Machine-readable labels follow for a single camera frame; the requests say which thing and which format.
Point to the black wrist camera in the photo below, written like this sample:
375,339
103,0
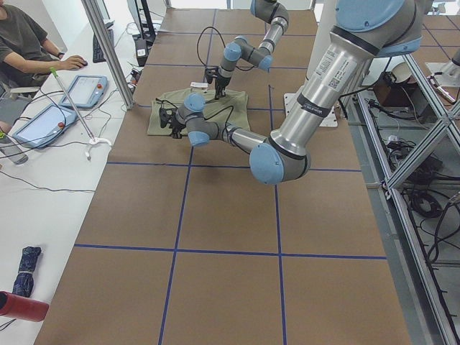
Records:
211,74
165,116

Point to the aluminium side frame rail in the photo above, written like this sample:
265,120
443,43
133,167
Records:
410,152

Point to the black keyboard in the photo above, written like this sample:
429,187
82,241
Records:
98,54

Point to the red cylinder bottle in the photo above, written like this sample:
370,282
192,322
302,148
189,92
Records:
22,308

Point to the black power adapter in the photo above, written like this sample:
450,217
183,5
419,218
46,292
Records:
141,51

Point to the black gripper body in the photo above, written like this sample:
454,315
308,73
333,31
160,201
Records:
177,126
220,83

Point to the near teach pendant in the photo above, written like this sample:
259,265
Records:
45,127

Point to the brown paper table cover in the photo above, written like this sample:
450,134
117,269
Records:
184,246

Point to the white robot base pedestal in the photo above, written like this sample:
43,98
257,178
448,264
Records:
329,72

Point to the white shirt price tag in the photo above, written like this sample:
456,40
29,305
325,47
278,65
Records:
199,85

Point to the green long-sleeve shirt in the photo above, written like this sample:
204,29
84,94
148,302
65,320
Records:
234,104

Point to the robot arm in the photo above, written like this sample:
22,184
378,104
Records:
276,16
362,30

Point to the aluminium frame post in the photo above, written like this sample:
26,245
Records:
97,24

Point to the seated person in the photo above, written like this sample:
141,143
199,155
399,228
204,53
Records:
27,55

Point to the far teach pendant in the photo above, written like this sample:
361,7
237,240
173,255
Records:
87,90

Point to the folded blue umbrella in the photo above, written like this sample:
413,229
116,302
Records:
24,282

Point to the teach pendant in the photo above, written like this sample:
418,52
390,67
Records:
87,90
45,127

